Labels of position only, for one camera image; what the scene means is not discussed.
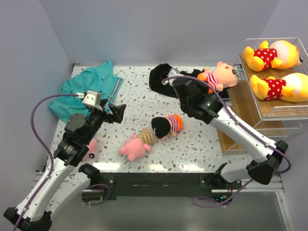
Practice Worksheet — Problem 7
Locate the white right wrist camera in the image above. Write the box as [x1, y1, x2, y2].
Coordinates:
[162, 68, 181, 87]

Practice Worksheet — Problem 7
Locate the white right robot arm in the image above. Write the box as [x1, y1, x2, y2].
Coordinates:
[172, 76, 288, 189]

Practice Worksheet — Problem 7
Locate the aluminium frame rail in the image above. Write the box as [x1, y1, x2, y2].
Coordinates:
[32, 170, 284, 193]

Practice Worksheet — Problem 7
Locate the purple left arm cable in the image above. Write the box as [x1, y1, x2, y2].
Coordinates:
[11, 93, 111, 231]

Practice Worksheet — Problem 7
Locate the pink pig plush, left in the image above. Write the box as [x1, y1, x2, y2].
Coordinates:
[82, 139, 98, 162]

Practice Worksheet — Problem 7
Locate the teal striped-trim shirt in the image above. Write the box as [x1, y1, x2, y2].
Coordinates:
[48, 60, 124, 125]

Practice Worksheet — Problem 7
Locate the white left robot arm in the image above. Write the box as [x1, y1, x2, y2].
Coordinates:
[4, 104, 126, 231]

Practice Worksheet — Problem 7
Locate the pink pig plush, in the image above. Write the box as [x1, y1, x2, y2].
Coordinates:
[82, 139, 98, 162]
[119, 128, 158, 161]

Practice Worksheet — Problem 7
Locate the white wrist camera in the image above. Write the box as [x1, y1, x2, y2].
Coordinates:
[162, 68, 181, 87]
[82, 90, 102, 106]

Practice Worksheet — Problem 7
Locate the yellow polka-dot plush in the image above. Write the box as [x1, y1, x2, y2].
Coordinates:
[244, 40, 303, 72]
[249, 73, 308, 103]

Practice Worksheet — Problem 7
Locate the black printed shirt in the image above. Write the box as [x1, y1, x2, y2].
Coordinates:
[148, 63, 230, 102]

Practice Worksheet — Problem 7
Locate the white wire wooden shelf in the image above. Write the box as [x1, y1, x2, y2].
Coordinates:
[215, 37, 308, 156]

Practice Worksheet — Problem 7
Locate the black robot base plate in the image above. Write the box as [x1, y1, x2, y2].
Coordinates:
[81, 173, 242, 202]

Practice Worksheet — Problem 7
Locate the black-haired doll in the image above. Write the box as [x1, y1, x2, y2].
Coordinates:
[197, 61, 239, 93]
[151, 114, 183, 140]

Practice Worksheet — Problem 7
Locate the pink pig plush, centre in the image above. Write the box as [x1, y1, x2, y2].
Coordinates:
[119, 128, 158, 161]

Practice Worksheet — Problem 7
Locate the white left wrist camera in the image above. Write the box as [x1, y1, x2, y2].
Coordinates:
[82, 90, 102, 106]

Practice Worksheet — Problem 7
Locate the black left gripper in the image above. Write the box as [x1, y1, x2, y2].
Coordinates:
[84, 99, 126, 143]

